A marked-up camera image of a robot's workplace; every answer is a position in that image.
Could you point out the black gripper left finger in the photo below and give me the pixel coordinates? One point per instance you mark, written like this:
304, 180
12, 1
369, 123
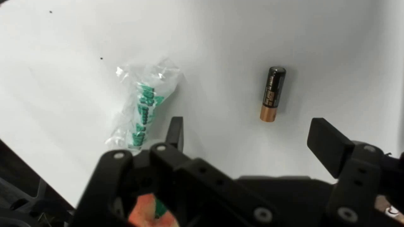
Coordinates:
121, 189

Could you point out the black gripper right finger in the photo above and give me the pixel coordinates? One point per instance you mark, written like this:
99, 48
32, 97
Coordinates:
360, 184

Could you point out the clear bag with green pieces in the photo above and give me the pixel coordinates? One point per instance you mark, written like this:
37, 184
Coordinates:
145, 101

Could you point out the black and copper battery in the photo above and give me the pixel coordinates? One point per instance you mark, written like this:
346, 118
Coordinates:
273, 94

